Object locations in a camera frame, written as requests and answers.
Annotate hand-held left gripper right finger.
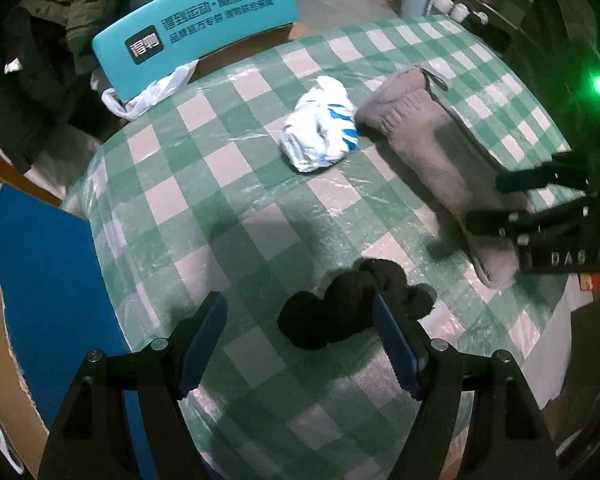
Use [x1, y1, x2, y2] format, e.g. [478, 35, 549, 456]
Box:
[372, 292, 556, 480]

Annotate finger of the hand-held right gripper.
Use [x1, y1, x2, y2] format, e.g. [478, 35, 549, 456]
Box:
[495, 152, 591, 194]
[464, 204, 589, 242]

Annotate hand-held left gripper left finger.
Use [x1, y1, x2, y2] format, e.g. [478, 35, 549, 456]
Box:
[39, 291, 229, 480]

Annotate black sock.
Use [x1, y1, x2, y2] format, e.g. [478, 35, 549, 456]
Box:
[278, 258, 437, 352]

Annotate grey fleece sock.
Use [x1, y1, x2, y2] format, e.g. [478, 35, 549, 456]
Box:
[354, 65, 537, 289]

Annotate blue-rimmed cardboard box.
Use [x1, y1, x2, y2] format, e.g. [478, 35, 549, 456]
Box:
[0, 182, 153, 480]

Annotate person's right forearm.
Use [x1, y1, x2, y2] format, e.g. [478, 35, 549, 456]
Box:
[552, 280, 600, 466]

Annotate green checkered tablecloth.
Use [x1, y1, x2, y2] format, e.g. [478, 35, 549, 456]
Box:
[61, 14, 587, 480]

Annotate metal shoe rack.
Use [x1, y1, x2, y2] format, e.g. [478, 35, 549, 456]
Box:
[425, 0, 538, 57]

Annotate group of shoes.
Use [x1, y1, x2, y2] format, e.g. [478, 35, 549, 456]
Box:
[430, 0, 513, 53]

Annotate white and blue sock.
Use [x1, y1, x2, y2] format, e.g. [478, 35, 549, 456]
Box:
[279, 75, 359, 174]

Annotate white plastic bag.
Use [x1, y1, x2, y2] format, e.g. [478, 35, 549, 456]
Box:
[101, 59, 200, 122]

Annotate black jacket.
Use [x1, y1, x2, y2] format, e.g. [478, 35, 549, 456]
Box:
[0, 5, 106, 173]

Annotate olive green jacket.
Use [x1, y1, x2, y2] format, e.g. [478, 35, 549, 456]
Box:
[25, 0, 156, 77]

